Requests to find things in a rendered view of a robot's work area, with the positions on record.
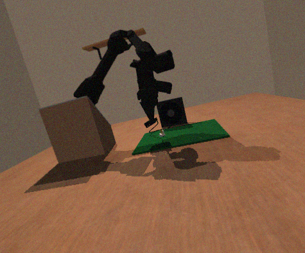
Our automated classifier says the black cooling fan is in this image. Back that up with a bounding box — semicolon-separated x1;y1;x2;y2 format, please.
156;97;187;127

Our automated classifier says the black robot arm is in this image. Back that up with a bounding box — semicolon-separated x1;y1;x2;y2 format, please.
73;30;175;105

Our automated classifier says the black cable with plug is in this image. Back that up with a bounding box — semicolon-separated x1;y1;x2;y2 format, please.
144;118;158;128

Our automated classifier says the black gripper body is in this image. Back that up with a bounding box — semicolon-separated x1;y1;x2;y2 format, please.
137;74;158;101

